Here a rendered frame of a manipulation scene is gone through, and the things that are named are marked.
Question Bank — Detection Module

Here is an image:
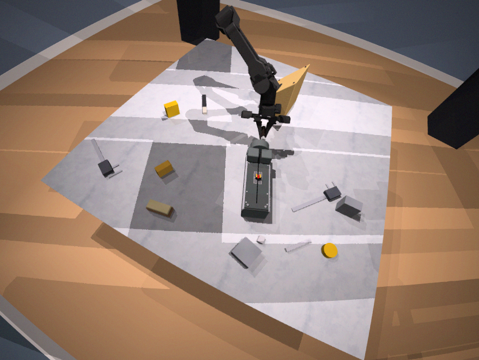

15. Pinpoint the yellow short cylinder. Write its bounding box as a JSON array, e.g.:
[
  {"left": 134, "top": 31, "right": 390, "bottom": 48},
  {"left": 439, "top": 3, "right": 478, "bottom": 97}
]
[{"left": 322, "top": 243, "right": 337, "bottom": 258}]

